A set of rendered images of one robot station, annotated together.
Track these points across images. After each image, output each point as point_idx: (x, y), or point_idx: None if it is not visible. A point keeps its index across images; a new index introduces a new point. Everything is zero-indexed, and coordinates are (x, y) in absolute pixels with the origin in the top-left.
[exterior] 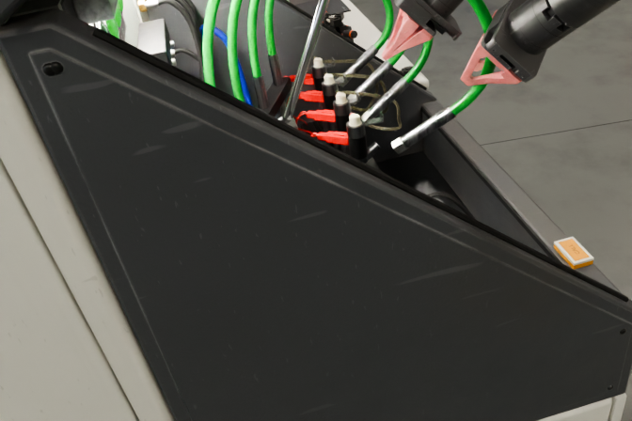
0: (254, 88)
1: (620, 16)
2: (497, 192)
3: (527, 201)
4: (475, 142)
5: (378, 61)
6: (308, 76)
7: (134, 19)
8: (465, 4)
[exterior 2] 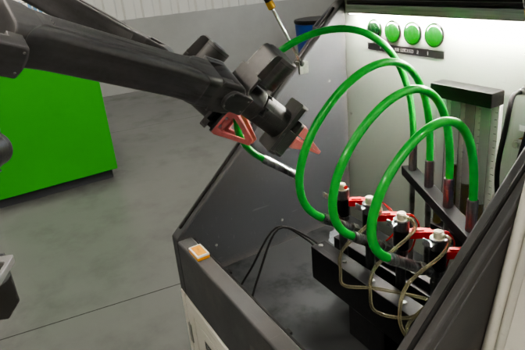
0: None
1: None
2: (247, 291)
3: (223, 285)
4: (273, 343)
5: (416, 330)
6: (452, 247)
7: (494, 80)
8: None
